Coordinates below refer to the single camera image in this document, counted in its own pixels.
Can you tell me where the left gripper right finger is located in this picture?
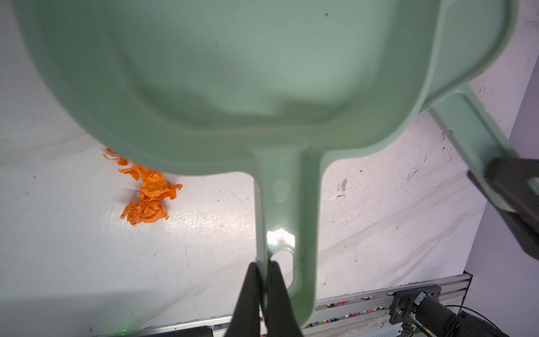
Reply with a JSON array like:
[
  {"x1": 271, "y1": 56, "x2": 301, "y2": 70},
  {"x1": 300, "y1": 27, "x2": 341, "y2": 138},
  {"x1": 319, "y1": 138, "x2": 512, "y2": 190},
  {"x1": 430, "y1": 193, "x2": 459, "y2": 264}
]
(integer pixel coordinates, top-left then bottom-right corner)
[{"x1": 265, "y1": 261, "x2": 303, "y2": 337}]

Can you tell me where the orange scrap near left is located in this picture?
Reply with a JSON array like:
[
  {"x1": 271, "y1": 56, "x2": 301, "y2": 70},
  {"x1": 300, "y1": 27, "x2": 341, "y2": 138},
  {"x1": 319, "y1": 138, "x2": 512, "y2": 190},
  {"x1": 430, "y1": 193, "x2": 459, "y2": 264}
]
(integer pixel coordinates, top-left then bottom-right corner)
[{"x1": 103, "y1": 148, "x2": 183, "y2": 226}]

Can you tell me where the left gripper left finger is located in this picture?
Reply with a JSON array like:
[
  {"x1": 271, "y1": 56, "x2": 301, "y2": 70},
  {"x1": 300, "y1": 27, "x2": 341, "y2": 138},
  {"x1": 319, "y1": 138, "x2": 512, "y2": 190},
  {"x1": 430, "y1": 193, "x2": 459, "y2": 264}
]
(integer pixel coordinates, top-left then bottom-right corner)
[{"x1": 225, "y1": 263, "x2": 261, "y2": 337}]

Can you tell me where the green hand brush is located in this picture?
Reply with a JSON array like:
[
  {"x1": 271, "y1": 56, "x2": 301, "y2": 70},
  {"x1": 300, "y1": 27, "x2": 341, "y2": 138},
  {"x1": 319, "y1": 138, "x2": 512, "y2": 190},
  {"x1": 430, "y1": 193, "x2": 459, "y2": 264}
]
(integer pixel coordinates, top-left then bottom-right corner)
[{"x1": 418, "y1": 0, "x2": 539, "y2": 211}]

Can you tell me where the green plastic dustpan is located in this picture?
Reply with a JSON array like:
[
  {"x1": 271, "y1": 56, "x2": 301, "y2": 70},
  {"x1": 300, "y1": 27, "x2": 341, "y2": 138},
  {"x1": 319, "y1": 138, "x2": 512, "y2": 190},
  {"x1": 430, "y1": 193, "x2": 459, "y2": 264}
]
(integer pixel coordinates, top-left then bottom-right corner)
[{"x1": 11, "y1": 0, "x2": 447, "y2": 329}]

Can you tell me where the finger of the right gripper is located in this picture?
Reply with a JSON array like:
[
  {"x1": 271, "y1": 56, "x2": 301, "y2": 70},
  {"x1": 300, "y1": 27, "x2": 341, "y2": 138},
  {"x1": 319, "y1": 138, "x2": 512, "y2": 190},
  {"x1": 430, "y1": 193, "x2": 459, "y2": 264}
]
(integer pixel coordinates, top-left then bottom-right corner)
[{"x1": 484, "y1": 158, "x2": 538, "y2": 260}]

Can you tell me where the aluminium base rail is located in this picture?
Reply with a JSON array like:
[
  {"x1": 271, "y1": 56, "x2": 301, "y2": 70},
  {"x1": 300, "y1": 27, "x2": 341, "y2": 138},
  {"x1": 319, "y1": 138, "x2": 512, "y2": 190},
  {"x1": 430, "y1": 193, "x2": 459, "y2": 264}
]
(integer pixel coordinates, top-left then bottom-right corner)
[{"x1": 112, "y1": 272, "x2": 472, "y2": 336}]

